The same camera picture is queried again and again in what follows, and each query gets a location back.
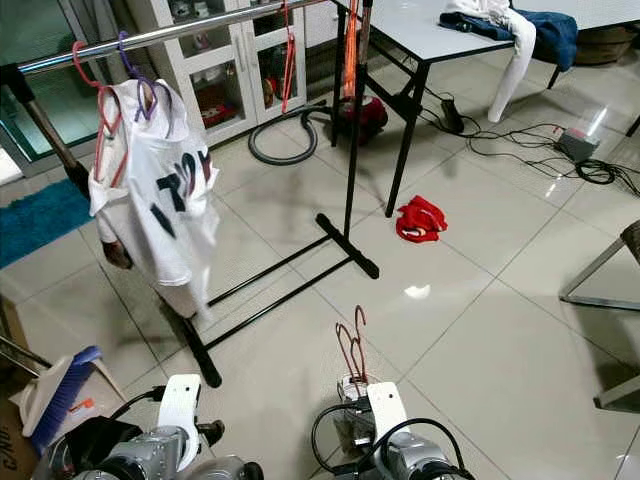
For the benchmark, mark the purple plastic hanger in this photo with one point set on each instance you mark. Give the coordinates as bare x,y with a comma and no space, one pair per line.
130,65

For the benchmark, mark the white black-print t-shirt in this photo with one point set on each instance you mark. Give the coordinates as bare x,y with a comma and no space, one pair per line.
170,200

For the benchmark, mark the green glass door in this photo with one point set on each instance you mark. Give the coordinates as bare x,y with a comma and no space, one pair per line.
30,120

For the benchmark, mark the thin red hanger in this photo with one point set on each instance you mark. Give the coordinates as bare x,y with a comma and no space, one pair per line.
288,55

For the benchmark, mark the black power strip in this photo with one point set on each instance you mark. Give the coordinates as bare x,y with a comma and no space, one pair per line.
450,115

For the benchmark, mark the teal floor rug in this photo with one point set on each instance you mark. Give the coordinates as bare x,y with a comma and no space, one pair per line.
40,220

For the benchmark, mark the red vacuum cleaner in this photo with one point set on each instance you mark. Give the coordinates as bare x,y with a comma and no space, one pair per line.
362,118

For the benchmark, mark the grey power box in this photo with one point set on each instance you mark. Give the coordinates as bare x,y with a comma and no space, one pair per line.
578,145

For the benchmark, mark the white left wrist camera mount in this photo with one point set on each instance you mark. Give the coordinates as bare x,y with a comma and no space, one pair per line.
182,400

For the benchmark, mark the white table black legs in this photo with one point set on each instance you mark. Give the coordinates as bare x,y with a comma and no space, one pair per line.
410,30

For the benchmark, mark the black plastic bag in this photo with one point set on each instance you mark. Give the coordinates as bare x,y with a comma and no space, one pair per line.
95,445

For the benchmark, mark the red crumpled cloth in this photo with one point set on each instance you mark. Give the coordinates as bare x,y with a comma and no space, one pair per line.
420,220

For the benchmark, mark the bunch of orange hangers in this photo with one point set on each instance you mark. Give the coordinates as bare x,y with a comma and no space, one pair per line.
352,45

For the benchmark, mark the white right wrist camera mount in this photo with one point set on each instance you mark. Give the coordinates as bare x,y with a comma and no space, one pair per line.
387,410

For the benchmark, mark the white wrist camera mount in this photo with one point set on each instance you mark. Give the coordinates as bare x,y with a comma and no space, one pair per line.
387,410
182,400

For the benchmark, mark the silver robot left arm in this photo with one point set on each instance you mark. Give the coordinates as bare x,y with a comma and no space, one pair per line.
150,455

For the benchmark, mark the dark red plastic hanger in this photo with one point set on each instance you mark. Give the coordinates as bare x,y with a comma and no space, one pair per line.
358,345
82,65

